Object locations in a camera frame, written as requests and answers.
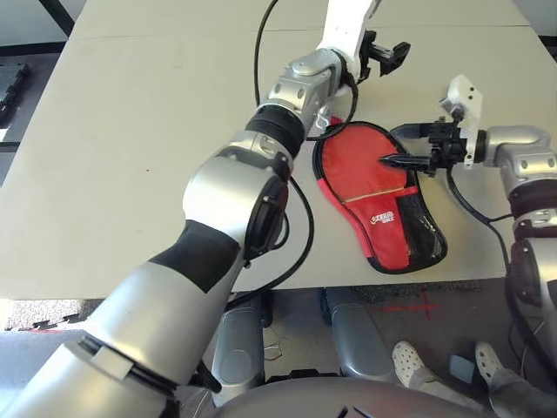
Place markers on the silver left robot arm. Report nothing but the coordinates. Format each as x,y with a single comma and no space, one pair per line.
152,305

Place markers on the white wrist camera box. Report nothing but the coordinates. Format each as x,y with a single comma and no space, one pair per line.
344,22
467,93

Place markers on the dark speckled foam mat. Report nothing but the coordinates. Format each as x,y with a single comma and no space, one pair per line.
391,292

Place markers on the grey right robot leg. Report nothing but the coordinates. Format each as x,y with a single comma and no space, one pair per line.
361,339

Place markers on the black-framed side table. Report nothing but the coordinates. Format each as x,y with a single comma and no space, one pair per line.
61,13

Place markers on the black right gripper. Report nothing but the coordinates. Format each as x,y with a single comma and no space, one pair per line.
446,146

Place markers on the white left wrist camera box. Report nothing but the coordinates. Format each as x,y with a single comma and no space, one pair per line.
344,22

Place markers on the puzzle-edged speckled foam mat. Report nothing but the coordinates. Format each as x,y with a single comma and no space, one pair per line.
26,315

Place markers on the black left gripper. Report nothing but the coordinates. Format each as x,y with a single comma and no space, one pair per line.
370,56

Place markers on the grey foot pedal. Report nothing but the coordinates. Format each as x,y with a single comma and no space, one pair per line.
462,369

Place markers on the red and black paddle case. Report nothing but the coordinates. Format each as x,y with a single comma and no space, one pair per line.
383,226

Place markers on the grey robot leg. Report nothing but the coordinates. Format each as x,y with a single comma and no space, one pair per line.
239,348
361,339

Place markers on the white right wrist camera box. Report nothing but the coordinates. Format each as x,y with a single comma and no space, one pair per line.
467,93

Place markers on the grey left robot leg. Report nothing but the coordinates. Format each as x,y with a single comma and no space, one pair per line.
239,348

